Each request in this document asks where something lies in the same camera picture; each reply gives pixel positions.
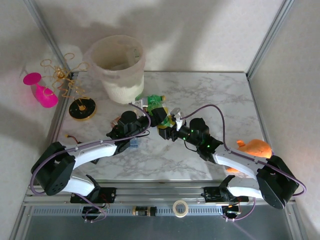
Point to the green bottle yellow cap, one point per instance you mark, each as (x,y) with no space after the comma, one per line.
(156,98)
(168,121)

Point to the blue tinted square bottle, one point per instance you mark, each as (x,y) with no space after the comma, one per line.
(134,144)

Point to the clear bottle green cap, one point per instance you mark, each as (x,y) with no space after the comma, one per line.
(131,58)

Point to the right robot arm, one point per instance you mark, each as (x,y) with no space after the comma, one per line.
(277,182)

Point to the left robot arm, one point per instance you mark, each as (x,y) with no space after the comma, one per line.
(53,170)

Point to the cream waste bin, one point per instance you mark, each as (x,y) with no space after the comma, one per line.
(120,93)

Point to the translucent plastic bin liner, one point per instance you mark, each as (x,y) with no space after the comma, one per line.
(88,61)

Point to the orange plush toy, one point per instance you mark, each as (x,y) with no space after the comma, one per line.
(257,150)

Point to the white tape roll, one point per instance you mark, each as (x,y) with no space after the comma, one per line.
(174,208)

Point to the black gold cylinder device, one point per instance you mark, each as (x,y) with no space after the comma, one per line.
(143,211)

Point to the pink plastic goblet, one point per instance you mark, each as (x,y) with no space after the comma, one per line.
(46,98)

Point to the small black circuit board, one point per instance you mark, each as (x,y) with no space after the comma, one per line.
(232,212)
(91,210)

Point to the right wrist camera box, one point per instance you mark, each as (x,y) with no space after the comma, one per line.
(178,120)

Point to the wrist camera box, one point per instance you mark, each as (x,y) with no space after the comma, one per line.
(178,120)
(141,102)

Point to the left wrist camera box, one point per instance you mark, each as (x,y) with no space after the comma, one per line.
(141,102)

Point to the aluminium rail frame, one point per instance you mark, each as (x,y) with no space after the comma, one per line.
(160,193)

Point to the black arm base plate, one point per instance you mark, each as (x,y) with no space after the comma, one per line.
(110,193)
(211,197)

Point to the aluminium corner post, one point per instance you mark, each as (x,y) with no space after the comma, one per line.
(269,37)
(44,27)

